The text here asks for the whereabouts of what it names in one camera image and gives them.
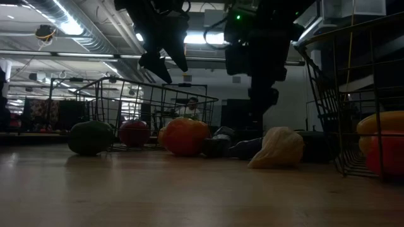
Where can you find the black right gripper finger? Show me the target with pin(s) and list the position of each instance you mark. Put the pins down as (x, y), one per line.
(259, 118)

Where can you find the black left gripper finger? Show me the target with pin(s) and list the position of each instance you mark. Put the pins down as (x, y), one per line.
(154, 64)
(178, 53)

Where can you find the red tomato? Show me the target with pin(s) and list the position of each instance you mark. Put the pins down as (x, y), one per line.
(134, 134)

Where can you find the orange bell pepper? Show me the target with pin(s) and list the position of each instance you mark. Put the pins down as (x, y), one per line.
(186, 137)

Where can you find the green avocado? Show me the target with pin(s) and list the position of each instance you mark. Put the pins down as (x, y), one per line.
(90, 138)

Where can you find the yellow bell pepper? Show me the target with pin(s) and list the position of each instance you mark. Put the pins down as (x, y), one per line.
(391, 121)

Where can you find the red bell pepper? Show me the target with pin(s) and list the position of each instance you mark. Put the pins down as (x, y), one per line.
(391, 154)

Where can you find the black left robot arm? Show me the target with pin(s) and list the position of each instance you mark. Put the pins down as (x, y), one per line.
(3, 104)

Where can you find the ceiling light panel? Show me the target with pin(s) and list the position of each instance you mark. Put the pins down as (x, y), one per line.
(139, 37)
(195, 38)

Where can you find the black cabinet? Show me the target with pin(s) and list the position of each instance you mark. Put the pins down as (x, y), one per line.
(235, 113)

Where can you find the person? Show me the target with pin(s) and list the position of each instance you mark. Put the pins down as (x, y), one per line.
(191, 105)

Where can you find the grey ceiling box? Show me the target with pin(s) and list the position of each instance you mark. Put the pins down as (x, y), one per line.
(214, 14)

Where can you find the dark eggplant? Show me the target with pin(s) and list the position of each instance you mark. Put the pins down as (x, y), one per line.
(317, 148)

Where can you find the silver horizontal pipe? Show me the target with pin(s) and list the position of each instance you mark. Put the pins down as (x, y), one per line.
(85, 55)

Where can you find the black ceiling device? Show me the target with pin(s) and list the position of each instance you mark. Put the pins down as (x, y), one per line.
(45, 32)

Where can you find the floral cloth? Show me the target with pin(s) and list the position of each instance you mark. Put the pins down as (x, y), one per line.
(41, 112)

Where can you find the black rack frame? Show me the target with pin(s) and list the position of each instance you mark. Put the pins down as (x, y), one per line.
(184, 85)

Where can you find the silver spiral air duct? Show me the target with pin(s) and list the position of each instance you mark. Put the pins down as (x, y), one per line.
(104, 34)

